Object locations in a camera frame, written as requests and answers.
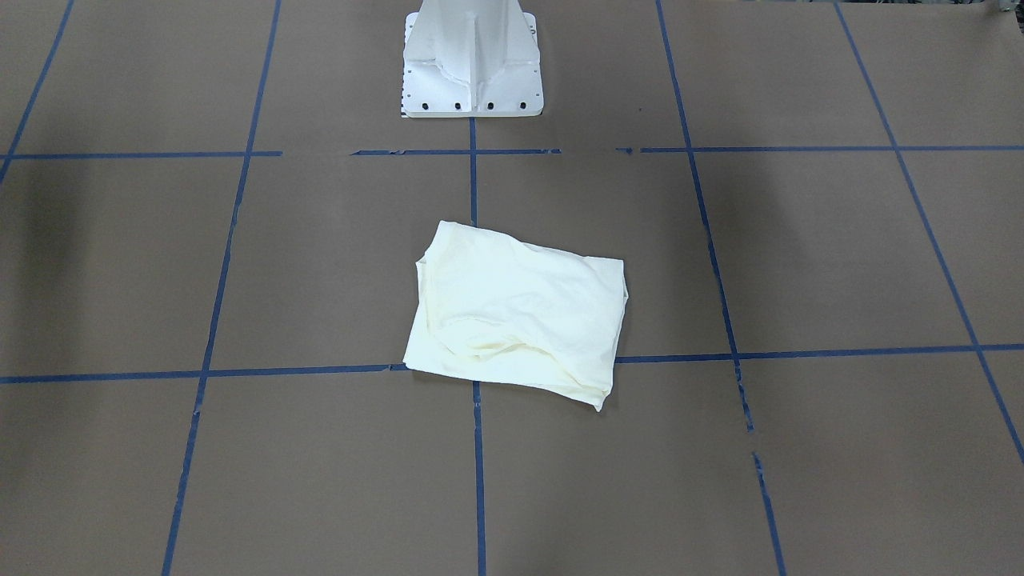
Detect white long-sleeve cat shirt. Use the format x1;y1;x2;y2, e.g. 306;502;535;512
403;220;629;411

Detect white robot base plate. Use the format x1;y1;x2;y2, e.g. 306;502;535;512
400;1;545;119

